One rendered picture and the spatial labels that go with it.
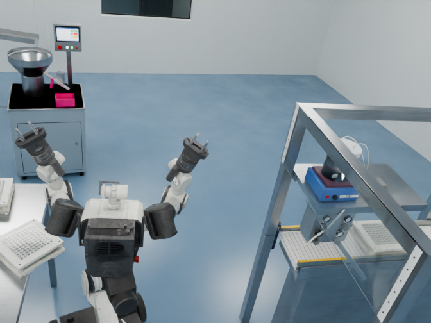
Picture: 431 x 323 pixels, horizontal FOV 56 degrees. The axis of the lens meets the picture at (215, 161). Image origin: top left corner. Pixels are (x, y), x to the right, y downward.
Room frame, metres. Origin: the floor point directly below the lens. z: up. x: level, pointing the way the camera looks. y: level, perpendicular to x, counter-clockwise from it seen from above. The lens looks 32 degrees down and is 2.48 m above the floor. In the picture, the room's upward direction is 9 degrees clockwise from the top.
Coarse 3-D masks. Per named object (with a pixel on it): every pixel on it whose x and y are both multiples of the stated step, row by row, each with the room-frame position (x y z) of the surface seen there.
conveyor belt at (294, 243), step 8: (288, 232) 1.86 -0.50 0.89; (296, 232) 1.88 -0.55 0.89; (424, 232) 2.08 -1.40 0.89; (280, 240) 1.82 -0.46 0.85; (288, 240) 1.79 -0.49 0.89; (296, 240) 1.80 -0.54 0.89; (304, 240) 1.81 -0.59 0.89; (288, 248) 1.73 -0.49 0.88; (296, 248) 1.74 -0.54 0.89; (304, 248) 1.75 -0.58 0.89; (312, 248) 1.76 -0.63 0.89; (320, 248) 1.77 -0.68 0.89; (328, 248) 1.78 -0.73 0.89; (288, 256) 1.70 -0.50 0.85; (296, 256) 1.67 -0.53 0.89; (304, 256) 1.68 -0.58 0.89; (312, 256) 1.69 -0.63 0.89; (320, 256) 1.70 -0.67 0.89; (328, 256) 1.71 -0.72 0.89; (336, 256) 1.72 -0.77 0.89
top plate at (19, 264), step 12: (0, 240) 1.38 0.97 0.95; (48, 240) 1.43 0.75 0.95; (60, 240) 1.44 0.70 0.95; (0, 252) 1.31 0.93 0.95; (12, 252) 1.32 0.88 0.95; (24, 252) 1.33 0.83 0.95; (36, 252) 1.34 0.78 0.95; (48, 252) 1.36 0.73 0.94; (12, 264) 1.26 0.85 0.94; (24, 264) 1.26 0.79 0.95
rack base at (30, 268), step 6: (54, 252) 1.40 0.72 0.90; (60, 252) 1.42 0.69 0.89; (0, 258) 1.31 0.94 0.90; (42, 258) 1.35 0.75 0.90; (48, 258) 1.36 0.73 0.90; (6, 264) 1.28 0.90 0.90; (30, 264) 1.30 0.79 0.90; (36, 264) 1.31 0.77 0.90; (12, 270) 1.26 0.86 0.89; (24, 270) 1.26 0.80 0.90; (30, 270) 1.28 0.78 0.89
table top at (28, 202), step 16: (16, 192) 1.82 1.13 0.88; (32, 192) 1.85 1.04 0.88; (16, 208) 1.69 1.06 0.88; (32, 208) 1.71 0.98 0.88; (0, 224) 1.55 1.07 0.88; (16, 224) 1.57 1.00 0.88; (0, 272) 1.25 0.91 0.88; (0, 288) 1.16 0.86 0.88; (16, 288) 1.18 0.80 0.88; (0, 304) 1.08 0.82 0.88; (16, 304) 1.10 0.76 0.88; (0, 320) 1.01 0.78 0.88; (16, 320) 1.02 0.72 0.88
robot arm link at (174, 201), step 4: (164, 192) 1.66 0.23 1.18; (184, 196) 1.67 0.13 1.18; (188, 196) 1.68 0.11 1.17; (164, 200) 1.62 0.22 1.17; (168, 200) 1.58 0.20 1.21; (172, 200) 1.59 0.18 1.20; (176, 200) 1.62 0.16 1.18; (184, 200) 1.65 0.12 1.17; (172, 204) 1.52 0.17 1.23; (176, 204) 1.57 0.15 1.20; (180, 204) 1.61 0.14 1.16; (184, 204) 1.64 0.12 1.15; (176, 208) 1.53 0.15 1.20; (180, 208) 1.61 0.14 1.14; (176, 212) 1.53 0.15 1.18; (180, 212) 1.62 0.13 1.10
